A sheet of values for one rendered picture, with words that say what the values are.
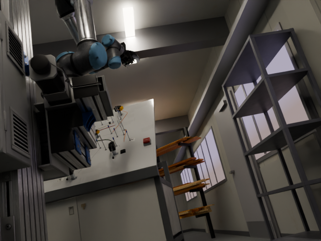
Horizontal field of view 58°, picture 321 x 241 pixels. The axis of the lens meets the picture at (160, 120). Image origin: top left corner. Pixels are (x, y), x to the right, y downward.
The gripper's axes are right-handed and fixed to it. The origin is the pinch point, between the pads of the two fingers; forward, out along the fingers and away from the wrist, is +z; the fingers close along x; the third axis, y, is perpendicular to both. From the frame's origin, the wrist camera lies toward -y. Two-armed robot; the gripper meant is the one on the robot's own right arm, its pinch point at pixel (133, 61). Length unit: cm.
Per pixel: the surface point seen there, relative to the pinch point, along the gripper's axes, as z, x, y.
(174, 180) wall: 909, -292, -77
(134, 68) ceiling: 244, -78, -157
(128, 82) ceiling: 278, -108, -162
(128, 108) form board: 70, -43, -6
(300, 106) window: 126, 98, 48
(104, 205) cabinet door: 8, -56, 81
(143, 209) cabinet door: 14, -33, 92
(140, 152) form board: 24, -26, 54
